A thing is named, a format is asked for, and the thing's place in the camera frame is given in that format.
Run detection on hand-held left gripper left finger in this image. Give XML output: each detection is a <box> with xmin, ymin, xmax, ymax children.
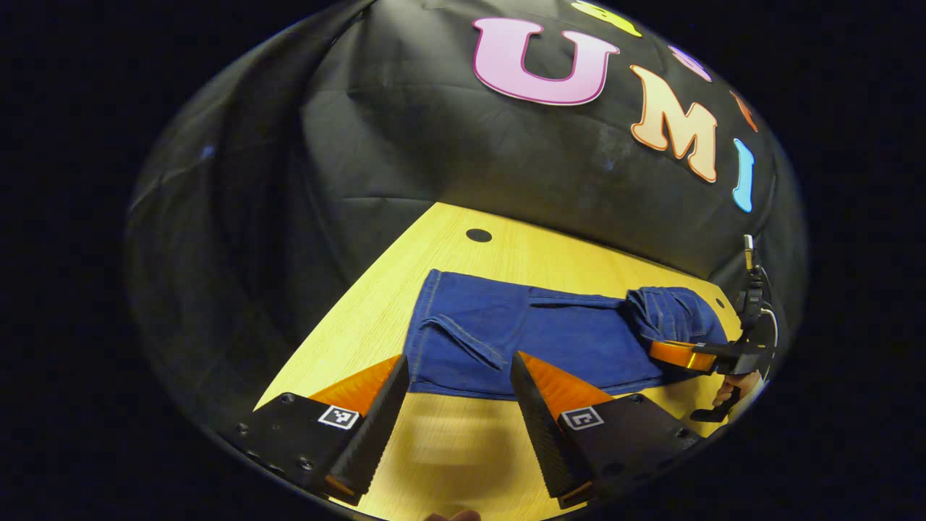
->
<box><xmin>235</xmin><ymin>354</ymin><xmax>411</xmax><ymax>506</ymax></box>

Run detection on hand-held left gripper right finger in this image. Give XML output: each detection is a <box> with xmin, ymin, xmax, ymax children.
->
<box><xmin>510</xmin><ymin>352</ymin><xmax>704</xmax><ymax>509</ymax></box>

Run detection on blue denim jeans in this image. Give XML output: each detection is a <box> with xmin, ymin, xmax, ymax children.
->
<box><xmin>403</xmin><ymin>269</ymin><xmax>730</xmax><ymax>401</ymax></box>

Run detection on black backdrop cloth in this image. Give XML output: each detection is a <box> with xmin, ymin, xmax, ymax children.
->
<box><xmin>124</xmin><ymin>0</ymin><xmax>807</xmax><ymax>435</ymax></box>

